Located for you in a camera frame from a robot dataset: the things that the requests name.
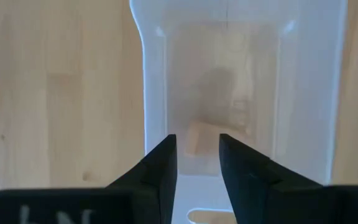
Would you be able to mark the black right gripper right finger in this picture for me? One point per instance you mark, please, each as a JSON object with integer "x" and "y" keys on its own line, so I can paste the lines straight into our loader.
{"x": 247, "y": 186}

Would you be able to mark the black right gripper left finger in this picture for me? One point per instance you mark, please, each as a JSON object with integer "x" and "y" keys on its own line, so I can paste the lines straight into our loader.
{"x": 160, "y": 174}

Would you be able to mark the wooden rectangular block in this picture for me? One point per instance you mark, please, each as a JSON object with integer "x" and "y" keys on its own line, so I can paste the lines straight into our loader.
{"x": 204, "y": 137}

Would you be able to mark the clear plastic bin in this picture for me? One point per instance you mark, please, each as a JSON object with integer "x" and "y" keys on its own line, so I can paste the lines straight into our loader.
{"x": 306, "y": 93}

